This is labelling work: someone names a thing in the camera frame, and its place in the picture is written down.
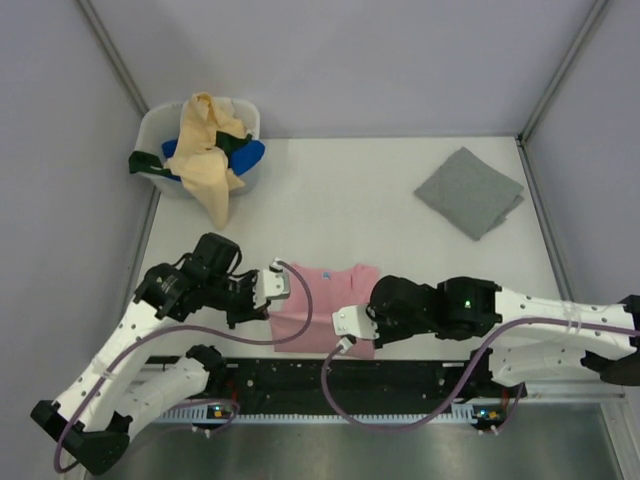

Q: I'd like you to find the aluminium corner post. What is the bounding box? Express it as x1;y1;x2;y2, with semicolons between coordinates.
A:
74;0;149;116
517;0;613;147

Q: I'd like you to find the folded grey t shirt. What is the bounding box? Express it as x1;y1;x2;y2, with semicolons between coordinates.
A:
414;147;524;241

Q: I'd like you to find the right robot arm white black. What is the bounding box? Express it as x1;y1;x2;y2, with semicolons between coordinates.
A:
365;275;639;396

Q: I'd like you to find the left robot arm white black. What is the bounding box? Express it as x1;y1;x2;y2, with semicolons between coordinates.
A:
31;233;288;475

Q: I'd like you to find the left aluminium corner post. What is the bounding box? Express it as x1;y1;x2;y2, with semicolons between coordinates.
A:
74;0;149;116

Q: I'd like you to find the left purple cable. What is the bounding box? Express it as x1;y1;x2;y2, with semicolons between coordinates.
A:
53;258;316;474

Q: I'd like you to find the yellow t shirt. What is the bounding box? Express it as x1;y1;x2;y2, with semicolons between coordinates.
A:
165;92;247;229

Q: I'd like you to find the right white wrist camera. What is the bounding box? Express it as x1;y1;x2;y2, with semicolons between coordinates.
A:
332;304;379;352

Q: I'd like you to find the blue t shirt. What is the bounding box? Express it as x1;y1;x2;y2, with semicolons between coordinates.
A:
161;139;266;176

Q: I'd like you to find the slotted grey cable duct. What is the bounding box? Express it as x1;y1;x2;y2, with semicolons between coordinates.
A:
155;404;504;425

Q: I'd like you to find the dark green t shirt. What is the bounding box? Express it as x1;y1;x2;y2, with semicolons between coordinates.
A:
128;132;254;181

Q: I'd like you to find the right aluminium corner post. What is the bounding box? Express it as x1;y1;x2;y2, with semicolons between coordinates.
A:
517;0;613;147

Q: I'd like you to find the aluminium frame bar front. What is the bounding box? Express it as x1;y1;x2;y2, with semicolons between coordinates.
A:
526;381;626;403

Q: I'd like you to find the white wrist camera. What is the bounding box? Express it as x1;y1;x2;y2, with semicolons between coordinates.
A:
253;258;291;307
332;304;379;352

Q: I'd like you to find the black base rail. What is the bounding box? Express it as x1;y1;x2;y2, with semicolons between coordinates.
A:
205;358;467;416

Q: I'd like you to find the white plastic basket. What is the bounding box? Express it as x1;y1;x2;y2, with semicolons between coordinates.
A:
134;96;261;200

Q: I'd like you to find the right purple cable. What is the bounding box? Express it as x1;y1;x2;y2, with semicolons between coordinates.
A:
322;315;640;427

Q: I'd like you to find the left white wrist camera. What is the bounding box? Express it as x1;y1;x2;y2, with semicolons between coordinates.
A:
253;258;291;307

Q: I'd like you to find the pink t shirt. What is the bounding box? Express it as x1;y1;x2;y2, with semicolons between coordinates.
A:
269;264;380;354

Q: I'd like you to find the purple cable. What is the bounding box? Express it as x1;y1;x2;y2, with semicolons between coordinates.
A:
53;258;316;474
322;315;640;427

